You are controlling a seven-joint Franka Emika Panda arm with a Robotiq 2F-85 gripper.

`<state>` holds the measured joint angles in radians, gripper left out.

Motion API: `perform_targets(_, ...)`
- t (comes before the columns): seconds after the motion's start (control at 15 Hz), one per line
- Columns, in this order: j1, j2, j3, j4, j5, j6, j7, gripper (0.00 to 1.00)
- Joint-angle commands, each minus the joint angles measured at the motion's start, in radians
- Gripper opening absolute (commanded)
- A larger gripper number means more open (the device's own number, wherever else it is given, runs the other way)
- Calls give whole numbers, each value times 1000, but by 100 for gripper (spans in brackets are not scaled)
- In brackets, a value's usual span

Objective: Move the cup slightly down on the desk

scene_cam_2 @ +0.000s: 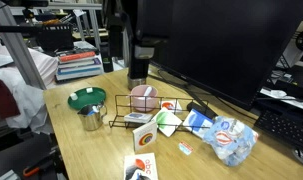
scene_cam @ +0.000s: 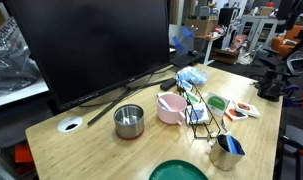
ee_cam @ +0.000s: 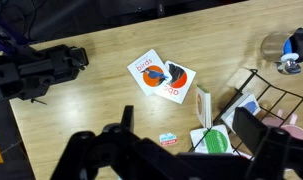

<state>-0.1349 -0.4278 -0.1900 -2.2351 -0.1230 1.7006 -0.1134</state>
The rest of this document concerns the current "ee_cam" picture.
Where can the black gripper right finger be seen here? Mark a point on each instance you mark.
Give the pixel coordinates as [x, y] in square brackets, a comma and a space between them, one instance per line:
[260, 139]

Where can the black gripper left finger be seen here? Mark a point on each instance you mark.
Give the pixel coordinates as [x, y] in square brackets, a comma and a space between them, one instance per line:
[125, 128]

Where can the green vegetables board book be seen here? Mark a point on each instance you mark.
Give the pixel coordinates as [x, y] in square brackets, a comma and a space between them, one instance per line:
[211, 141]

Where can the white abc board book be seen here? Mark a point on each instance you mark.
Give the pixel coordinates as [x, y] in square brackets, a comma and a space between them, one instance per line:
[177, 88]

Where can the pink mug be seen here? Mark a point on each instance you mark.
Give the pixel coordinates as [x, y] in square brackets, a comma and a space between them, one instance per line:
[278, 121]

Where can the small red white sticker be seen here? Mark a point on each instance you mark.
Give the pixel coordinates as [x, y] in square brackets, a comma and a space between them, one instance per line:
[167, 139]

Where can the white birds board book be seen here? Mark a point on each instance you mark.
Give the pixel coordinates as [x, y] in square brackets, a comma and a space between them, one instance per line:
[149, 72]

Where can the black wire rack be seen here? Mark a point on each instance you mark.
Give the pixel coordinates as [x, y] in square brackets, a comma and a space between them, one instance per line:
[260, 98]

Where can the upright white board book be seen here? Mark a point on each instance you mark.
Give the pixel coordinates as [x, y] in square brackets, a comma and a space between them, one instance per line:
[203, 107]

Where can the clear glass cup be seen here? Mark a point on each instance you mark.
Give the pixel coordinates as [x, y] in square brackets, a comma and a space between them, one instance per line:
[277, 47]

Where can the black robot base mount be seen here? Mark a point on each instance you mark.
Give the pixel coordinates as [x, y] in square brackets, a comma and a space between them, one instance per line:
[31, 75]

